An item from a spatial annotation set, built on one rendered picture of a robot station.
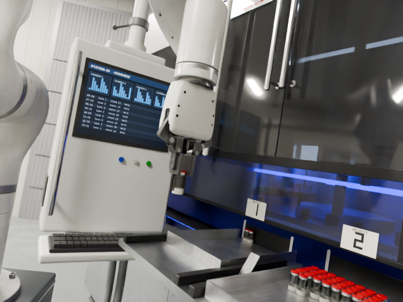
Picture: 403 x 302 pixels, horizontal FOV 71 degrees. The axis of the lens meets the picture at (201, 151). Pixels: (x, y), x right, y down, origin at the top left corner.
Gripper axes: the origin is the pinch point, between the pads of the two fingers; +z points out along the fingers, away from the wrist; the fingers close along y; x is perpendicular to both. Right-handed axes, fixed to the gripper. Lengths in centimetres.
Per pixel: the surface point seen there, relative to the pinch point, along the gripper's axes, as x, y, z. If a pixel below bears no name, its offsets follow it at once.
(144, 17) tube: -73, -18, -60
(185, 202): -72, -55, 21
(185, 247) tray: -22.0, -20.8, 24.9
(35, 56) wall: -419, -13, -112
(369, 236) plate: 17, -47, 11
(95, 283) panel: -150, -46, 95
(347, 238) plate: 11.9, -46.7, 12.9
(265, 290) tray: 4.7, -25.2, 26.3
